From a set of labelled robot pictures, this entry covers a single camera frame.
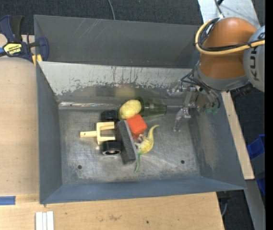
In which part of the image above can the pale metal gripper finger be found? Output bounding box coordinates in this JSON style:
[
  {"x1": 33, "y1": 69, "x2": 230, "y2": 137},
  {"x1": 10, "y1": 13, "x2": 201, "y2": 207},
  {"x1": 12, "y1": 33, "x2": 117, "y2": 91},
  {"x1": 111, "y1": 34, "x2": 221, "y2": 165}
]
[
  {"x1": 173, "y1": 107, "x2": 192, "y2": 133},
  {"x1": 166, "y1": 80, "x2": 188, "y2": 96}
]

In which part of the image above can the dark green glass bottle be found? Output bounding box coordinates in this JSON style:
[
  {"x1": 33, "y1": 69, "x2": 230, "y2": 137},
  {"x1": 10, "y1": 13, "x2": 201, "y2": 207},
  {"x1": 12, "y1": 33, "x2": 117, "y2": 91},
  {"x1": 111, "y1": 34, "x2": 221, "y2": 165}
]
[{"x1": 135, "y1": 96, "x2": 168, "y2": 118}]

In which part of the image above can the grey metal bin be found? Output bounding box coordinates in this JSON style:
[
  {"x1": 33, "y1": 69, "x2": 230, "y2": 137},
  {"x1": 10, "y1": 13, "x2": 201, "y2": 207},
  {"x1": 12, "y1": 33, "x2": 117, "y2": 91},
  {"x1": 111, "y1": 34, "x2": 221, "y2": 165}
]
[{"x1": 33, "y1": 14, "x2": 249, "y2": 205}]

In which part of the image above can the red-orange cube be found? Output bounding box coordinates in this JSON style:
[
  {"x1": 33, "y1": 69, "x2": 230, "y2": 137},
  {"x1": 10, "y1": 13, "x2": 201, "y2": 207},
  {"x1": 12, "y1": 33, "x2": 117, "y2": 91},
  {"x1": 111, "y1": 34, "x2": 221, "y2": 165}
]
[{"x1": 126, "y1": 114, "x2": 149, "y2": 140}]

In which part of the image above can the yellow toy lemon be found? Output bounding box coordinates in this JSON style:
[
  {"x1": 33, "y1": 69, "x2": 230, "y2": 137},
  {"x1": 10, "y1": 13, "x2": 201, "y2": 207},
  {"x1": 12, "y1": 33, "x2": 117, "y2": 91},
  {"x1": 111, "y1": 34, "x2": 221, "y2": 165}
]
[{"x1": 119, "y1": 99, "x2": 143, "y2": 120}]

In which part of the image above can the dark grey sponge block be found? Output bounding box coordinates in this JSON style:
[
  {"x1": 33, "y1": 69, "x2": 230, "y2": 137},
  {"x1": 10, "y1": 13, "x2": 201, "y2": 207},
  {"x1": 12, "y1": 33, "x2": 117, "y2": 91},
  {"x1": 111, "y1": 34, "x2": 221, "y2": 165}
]
[{"x1": 116, "y1": 120, "x2": 138, "y2": 165}]

